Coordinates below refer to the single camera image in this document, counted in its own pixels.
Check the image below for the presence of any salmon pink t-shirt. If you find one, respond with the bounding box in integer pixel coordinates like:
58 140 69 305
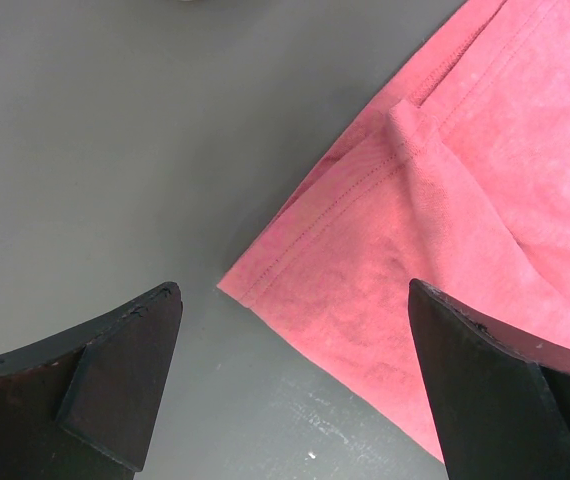
219 1 570 456

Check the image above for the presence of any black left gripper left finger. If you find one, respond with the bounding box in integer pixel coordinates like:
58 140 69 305
0 282 183 479

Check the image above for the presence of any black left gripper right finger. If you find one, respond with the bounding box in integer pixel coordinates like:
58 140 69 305
408 279 570 479

